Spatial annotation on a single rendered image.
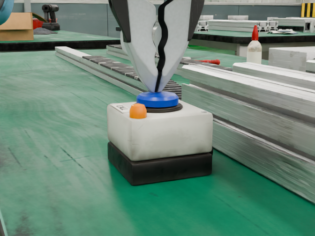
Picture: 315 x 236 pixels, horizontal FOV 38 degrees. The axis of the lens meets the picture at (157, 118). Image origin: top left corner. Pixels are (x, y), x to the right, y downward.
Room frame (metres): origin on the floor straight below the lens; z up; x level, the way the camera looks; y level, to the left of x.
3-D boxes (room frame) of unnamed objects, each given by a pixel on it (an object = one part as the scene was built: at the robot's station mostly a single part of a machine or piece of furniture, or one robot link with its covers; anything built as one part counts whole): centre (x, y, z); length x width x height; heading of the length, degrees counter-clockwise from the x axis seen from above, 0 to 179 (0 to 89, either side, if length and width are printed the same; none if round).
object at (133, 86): (1.22, 0.17, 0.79); 0.96 x 0.04 x 0.03; 22
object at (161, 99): (0.43, 0.00, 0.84); 0.04 x 0.04 x 0.02
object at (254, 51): (1.19, -0.25, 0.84); 0.04 x 0.04 x 0.12
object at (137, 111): (0.39, 0.02, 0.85); 0.02 x 0.02 x 0.01
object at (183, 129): (0.43, -0.01, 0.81); 0.10 x 0.08 x 0.06; 112
